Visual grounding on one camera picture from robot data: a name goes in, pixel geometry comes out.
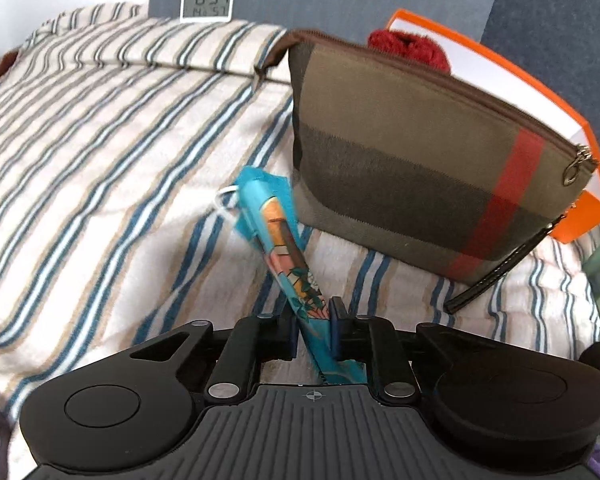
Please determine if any blue printed face mask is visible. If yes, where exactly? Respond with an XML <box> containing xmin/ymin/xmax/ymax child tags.
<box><xmin>214</xmin><ymin>166</ymin><xmax>366</xmax><ymax>385</ymax></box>

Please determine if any red terry cloth toy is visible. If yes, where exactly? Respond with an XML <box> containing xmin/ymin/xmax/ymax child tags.
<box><xmin>367</xmin><ymin>29</ymin><xmax>451</xmax><ymax>74</ymax></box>

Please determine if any olive plaid zipper pouch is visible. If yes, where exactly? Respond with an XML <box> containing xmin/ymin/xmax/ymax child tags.
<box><xmin>254</xmin><ymin>29</ymin><xmax>596</xmax><ymax>313</ymax></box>

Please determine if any striped bed blanket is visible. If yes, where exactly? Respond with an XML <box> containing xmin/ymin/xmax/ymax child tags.
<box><xmin>0</xmin><ymin>3</ymin><xmax>600</xmax><ymax>479</ymax></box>

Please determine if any orange cardboard box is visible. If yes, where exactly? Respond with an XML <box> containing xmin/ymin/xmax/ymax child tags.
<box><xmin>387</xmin><ymin>9</ymin><xmax>600</xmax><ymax>243</ymax></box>

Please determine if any white digital clock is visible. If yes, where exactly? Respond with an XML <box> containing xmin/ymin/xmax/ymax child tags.
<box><xmin>180</xmin><ymin>0</ymin><xmax>234</xmax><ymax>24</ymax></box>

